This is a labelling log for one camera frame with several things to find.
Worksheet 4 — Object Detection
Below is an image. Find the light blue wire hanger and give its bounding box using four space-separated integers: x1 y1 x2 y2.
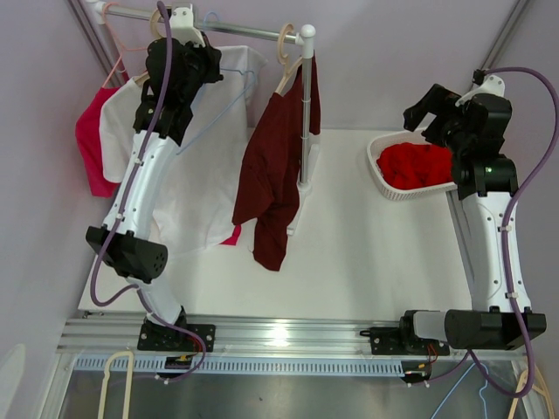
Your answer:
175 11 259 156

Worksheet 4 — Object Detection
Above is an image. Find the beige hanger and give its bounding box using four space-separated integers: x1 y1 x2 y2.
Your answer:
130 8 176 86
274 23 302 95

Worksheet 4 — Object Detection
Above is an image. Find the bright red t shirt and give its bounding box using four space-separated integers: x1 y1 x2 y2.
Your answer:
376 142 452 190

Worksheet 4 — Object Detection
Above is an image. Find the maroon t shirt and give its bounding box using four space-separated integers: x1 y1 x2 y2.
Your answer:
232 70 303 271

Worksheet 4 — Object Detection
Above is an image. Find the white t shirt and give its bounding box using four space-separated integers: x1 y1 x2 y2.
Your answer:
99 45 270 258

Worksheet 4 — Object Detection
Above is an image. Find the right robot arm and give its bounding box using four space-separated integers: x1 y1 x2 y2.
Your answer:
397 78 547 354

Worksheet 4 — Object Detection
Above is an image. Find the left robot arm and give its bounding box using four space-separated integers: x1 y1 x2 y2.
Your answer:
86 38 223 350

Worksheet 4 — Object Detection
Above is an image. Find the pink magenta t shirt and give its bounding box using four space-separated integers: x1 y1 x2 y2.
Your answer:
75 87 119 198

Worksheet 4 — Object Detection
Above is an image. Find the blue hanger on floor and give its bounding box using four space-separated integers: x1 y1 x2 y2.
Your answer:
430 363 488 418

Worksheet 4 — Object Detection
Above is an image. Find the beige hanger floor right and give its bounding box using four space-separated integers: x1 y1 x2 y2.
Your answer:
506 366 549 419

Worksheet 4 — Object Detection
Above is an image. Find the beige hanger floor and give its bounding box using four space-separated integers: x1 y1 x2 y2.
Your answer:
96 350 135 419
506 366 549 419

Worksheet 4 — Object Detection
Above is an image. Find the beige hanger floor left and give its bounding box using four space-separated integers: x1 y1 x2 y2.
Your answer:
96 350 135 419

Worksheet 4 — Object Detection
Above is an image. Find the white perforated plastic basket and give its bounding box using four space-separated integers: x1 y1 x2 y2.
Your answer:
366 132 456 201

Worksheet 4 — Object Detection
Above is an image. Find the white clothes rack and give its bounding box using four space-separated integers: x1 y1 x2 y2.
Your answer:
85 0 322 238

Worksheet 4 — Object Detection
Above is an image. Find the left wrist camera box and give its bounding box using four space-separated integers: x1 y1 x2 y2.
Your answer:
169 2 205 47

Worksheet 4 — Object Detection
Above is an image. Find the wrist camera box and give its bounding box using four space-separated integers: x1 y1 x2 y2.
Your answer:
455 75 505 107
169 2 205 47

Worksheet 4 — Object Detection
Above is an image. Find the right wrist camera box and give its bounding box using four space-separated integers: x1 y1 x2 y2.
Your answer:
455 75 505 107

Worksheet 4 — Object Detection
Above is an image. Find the pink wire hanger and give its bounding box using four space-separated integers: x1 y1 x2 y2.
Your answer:
100 2 147 88

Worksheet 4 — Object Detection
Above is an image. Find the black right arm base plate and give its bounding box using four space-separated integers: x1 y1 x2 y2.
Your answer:
359 326 450 356

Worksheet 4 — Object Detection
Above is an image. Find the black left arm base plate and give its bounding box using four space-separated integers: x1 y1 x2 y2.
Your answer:
137 320 216 353

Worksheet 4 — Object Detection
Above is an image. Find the aluminium rail frame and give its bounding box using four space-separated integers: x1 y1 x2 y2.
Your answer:
56 189 532 361

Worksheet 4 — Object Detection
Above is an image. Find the white slotted cable duct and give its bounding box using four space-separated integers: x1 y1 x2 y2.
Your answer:
74 355 405 377

